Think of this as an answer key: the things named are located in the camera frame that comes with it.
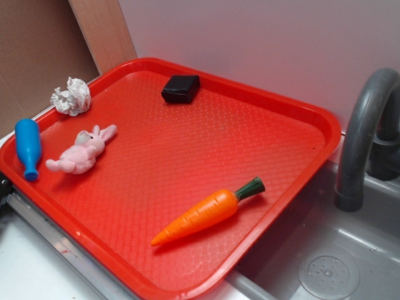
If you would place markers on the red plastic tray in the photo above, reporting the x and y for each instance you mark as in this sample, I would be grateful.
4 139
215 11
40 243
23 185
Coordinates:
165 158

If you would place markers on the orange toy carrot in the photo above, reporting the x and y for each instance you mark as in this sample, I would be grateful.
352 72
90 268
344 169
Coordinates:
212 210

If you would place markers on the black rectangular block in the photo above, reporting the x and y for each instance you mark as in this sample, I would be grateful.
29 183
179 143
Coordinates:
181 89

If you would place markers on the pink plush bunny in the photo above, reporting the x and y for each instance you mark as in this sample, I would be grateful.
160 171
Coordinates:
81 157

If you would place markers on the crumpled white paper ball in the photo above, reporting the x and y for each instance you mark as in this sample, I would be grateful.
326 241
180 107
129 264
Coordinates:
76 99

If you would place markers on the grey plastic sink basin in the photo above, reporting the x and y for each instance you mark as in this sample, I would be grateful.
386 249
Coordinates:
313 250

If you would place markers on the wooden board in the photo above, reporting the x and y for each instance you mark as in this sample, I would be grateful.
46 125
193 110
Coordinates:
105 32

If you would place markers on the grey toy faucet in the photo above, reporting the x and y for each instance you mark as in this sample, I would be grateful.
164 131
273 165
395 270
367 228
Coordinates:
371 143

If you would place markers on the blue plastic toy bottle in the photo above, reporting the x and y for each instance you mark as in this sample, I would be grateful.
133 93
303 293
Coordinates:
28 147

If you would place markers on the brown cardboard panel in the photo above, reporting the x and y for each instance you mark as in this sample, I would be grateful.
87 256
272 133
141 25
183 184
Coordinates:
41 47

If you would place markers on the metal rail strip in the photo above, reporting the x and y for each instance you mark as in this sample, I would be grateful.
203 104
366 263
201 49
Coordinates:
86 267

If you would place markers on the black clamp bracket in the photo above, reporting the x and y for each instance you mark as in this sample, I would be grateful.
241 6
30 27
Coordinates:
6 186

